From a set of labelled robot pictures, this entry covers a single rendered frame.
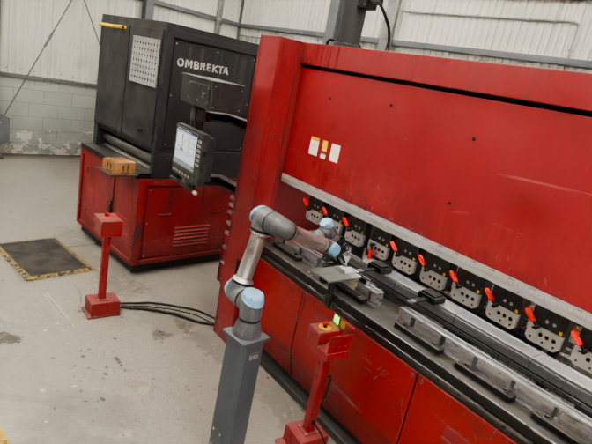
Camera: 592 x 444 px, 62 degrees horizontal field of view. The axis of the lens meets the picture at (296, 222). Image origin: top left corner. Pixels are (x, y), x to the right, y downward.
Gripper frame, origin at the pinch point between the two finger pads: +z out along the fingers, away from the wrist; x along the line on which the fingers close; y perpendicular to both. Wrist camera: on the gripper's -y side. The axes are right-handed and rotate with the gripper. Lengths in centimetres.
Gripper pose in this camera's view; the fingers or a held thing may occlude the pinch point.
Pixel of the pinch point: (341, 263)
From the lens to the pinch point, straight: 301.7
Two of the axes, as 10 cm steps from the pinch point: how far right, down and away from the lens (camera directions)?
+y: 7.2, -6.3, 3.0
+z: 3.6, 7.0, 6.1
